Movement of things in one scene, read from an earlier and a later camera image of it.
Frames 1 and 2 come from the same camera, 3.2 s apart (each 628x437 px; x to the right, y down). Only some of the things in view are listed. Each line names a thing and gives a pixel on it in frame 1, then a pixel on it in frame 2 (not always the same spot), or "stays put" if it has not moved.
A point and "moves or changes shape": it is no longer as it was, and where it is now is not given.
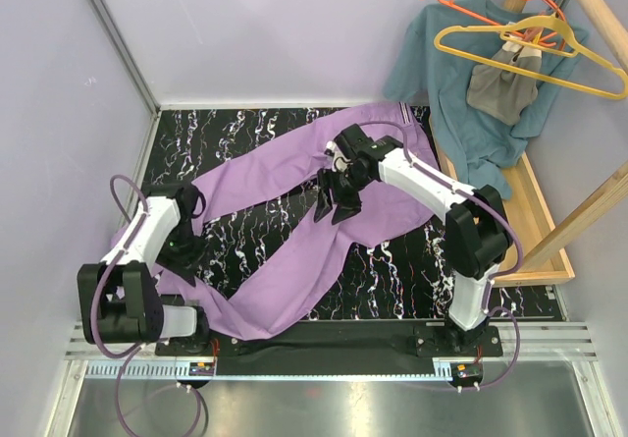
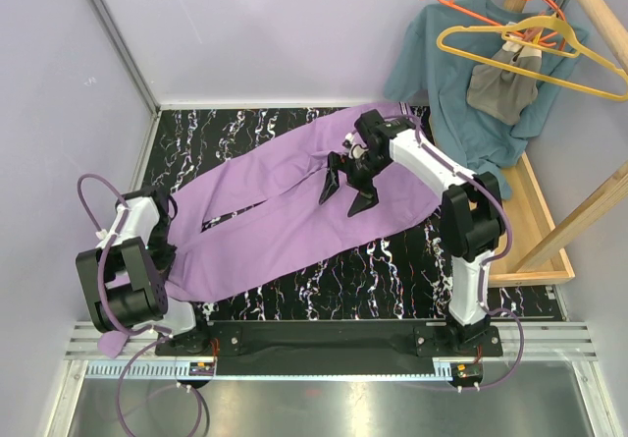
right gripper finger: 324,201 to 333,178
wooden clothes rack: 543,242 stays put
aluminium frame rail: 135,68 stays put
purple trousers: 287,281 moves or changes shape
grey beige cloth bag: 500,93 stays put
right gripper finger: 348,203 to 365,198
